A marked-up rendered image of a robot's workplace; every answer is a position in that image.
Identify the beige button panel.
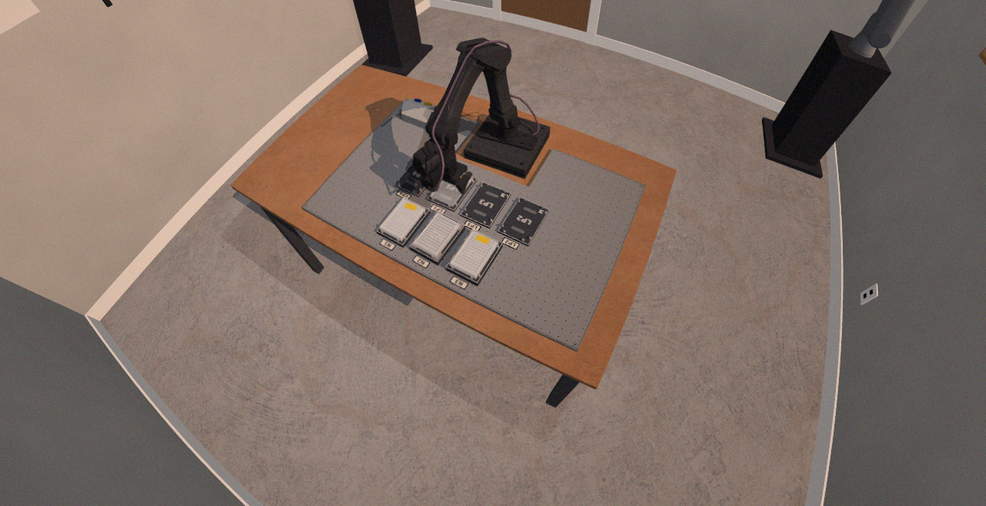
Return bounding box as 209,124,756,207
381,99,436,129

